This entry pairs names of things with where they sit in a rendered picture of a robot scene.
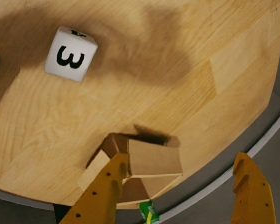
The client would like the green soda can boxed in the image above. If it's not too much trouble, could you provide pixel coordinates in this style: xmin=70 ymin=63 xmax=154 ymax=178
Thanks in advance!
xmin=138 ymin=199 xmax=160 ymax=224

